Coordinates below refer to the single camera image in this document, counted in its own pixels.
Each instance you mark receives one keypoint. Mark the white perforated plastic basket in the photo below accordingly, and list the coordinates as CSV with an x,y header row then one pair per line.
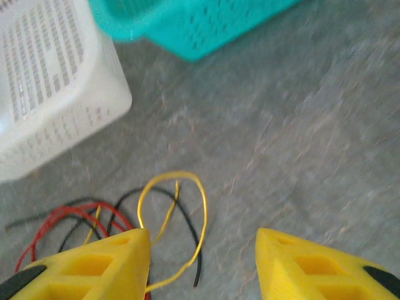
x,y
47,93

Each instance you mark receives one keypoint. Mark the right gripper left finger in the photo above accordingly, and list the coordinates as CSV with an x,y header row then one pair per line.
x,y
78,275

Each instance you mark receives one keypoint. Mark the teal perforated plastic basket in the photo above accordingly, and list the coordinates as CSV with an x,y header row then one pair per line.
x,y
187,25

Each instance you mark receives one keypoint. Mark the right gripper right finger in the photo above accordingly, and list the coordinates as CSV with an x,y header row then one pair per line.
x,y
312,275

